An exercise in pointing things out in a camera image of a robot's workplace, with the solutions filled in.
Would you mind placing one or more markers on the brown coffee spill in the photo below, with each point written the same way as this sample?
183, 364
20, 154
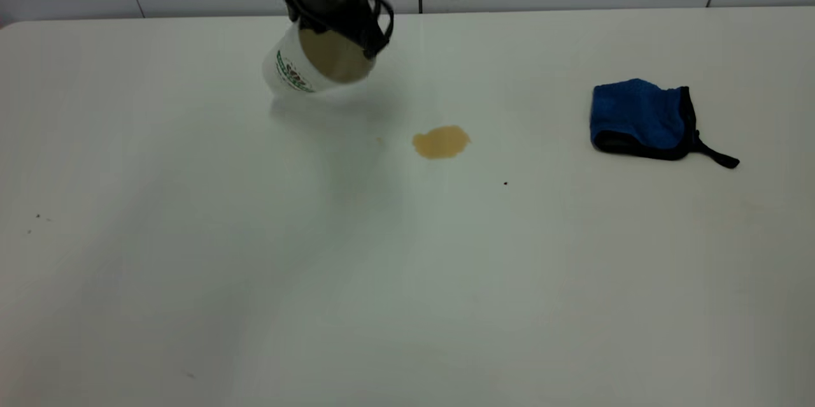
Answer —
441, 142

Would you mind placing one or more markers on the white paper coffee cup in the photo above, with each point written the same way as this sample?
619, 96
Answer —
286, 69

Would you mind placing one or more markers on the blue cloth with black trim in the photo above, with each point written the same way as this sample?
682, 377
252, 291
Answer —
637, 114

